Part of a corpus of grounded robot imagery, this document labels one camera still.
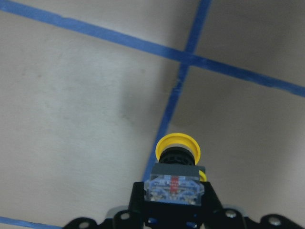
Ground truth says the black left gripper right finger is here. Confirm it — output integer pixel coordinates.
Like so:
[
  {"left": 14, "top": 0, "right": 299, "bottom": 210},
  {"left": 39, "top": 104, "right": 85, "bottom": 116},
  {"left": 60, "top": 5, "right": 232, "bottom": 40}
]
[{"left": 200, "top": 181, "right": 224, "bottom": 229}]

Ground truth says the yellow push button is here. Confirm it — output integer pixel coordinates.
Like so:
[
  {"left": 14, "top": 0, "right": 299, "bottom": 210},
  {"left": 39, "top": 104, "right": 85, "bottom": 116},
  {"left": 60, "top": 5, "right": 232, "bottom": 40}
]
[{"left": 144, "top": 133, "right": 207, "bottom": 206}]

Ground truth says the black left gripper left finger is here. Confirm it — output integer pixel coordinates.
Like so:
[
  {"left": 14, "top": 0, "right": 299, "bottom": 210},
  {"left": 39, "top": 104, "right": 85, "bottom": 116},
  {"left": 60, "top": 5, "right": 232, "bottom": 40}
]
[{"left": 128, "top": 182, "right": 148, "bottom": 229}]

